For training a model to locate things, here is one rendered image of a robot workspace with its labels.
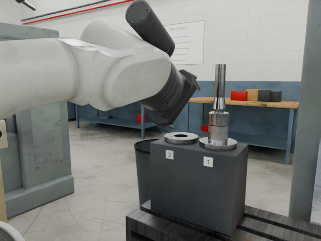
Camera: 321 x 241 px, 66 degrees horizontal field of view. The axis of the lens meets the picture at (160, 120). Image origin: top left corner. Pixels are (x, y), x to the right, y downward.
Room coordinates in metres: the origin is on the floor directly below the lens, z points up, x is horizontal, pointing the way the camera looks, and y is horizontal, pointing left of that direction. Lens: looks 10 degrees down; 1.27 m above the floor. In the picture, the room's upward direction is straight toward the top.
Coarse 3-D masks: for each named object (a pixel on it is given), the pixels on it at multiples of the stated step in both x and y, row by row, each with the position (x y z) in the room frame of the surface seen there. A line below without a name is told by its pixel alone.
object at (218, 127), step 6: (210, 120) 0.58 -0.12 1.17; (216, 120) 0.57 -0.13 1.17; (222, 120) 0.56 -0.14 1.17; (228, 120) 0.58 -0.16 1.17; (210, 126) 0.58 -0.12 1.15; (216, 126) 0.57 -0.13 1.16; (222, 126) 0.56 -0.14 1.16; (210, 132) 0.58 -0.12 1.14; (216, 132) 0.57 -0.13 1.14; (222, 132) 0.56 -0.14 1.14; (210, 138) 0.58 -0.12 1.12; (216, 138) 0.57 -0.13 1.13; (222, 138) 0.56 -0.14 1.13
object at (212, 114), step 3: (213, 111) 0.60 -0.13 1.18; (210, 114) 0.58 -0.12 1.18; (213, 114) 0.57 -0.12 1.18; (216, 114) 0.57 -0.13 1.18; (219, 114) 0.56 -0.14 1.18; (222, 114) 0.56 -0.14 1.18; (225, 114) 0.57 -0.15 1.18; (228, 114) 0.57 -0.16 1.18; (213, 117) 0.57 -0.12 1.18; (216, 117) 0.57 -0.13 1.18; (219, 117) 0.56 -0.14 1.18; (222, 117) 0.56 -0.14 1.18; (225, 117) 0.57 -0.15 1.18
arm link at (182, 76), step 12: (180, 72) 0.51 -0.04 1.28; (180, 84) 0.42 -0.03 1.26; (192, 84) 0.49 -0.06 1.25; (168, 96) 0.39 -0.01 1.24; (180, 96) 0.43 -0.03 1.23; (156, 108) 0.42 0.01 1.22; (168, 108) 0.43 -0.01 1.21; (180, 108) 0.49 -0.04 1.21; (156, 120) 0.49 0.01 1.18; (168, 120) 0.48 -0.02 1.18
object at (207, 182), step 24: (168, 144) 0.60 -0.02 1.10; (192, 144) 0.60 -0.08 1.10; (216, 144) 0.55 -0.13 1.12; (240, 144) 0.60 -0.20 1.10; (168, 168) 0.59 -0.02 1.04; (192, 168) 0.56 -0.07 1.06; (216, 168) 0.53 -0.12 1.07; (240, 168) 0.54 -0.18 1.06; (168, 192) 0.59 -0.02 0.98; (192, 192) 0.56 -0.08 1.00; (216, 192) 0.52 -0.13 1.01; (240, 192) 0.56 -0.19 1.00; (192, 216) 0.56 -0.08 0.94; (216, 216) 0.52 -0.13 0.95; (240, 216) 0.57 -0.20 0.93
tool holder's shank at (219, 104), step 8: (216, 64) 0.58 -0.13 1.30; (224, 64) 0.58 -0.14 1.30; (216, 72) 0.58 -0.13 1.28; (224, 72) 0.58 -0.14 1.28; (216, 80) 0.58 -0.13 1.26; (224, 80) 0.58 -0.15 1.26; (216, 88) 0.58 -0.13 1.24; (224, 88) 0.58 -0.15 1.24; (216, 96) 0.58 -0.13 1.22; (224, 96) 0.58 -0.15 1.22; (216, 104) 0.58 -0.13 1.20; (224, 104) 0.58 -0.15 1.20; (216, 112) 0.58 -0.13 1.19
